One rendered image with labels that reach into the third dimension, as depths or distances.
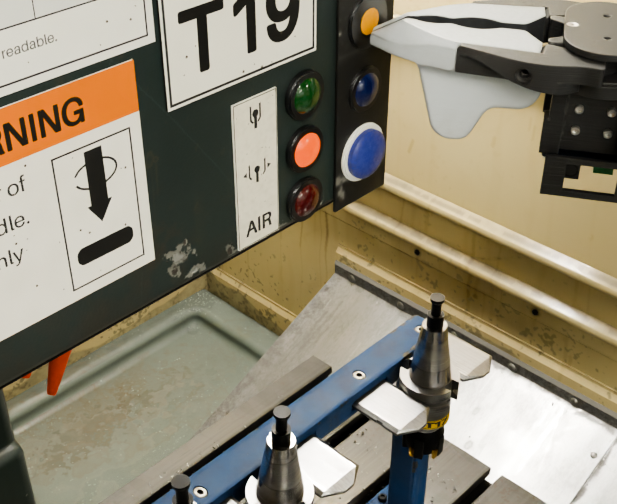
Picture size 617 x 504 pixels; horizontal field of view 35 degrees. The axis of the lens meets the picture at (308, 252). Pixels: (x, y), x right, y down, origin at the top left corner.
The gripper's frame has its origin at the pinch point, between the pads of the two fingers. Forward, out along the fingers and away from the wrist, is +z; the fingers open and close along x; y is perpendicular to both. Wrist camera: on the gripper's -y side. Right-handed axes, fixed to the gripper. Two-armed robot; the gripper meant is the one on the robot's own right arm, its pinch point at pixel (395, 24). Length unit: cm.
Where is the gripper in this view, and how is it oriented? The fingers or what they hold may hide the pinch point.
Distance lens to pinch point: 53.1
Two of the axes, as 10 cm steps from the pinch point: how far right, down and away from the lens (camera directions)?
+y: 0.0, 8.2, 5.7
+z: -9.7, -1.4, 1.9
